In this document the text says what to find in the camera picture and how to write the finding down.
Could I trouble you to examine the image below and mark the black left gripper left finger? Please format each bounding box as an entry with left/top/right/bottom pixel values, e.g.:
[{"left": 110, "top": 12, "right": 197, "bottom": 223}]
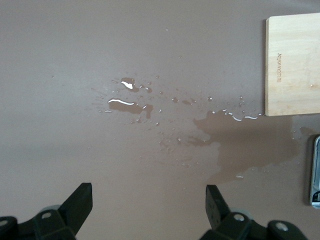
[{"left": 32, "top": 182, "right": 93, "bottom": 240}]

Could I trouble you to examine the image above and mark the wooden cutting board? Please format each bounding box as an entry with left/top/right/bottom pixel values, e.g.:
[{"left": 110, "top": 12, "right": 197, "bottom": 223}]
[{"left": 265, "top": 12, "right": 320, "bottom": 117}]

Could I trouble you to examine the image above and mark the silver digital kitchen scale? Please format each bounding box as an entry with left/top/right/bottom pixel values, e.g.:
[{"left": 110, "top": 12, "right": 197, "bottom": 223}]
[{"left": 309, "top": 134, "right": 320, "bottom": 210}]

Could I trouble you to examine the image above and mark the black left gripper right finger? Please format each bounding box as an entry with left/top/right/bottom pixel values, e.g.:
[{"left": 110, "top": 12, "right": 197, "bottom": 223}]
[{"left": 201, "top": 184, "right": 253, "bottom": 240}]

